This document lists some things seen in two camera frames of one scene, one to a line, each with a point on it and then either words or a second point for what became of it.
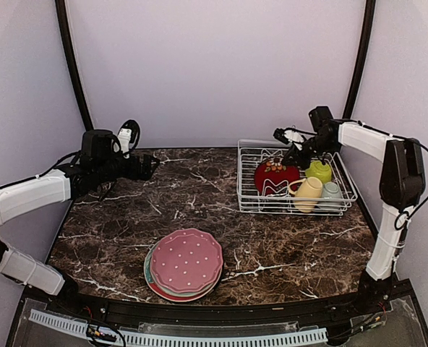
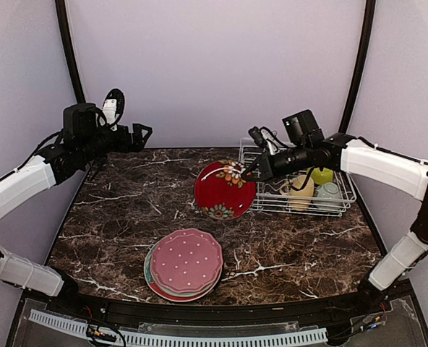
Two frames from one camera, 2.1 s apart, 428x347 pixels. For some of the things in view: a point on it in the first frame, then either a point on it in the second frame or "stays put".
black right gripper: [298, 159] -> [269, 170]
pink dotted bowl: [186, 260] stays put
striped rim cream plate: [211, 288] stays put
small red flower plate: [272, 176] -> [220, 191]
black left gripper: [146, 173] -> [125, 145]
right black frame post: [361, 61] stays put
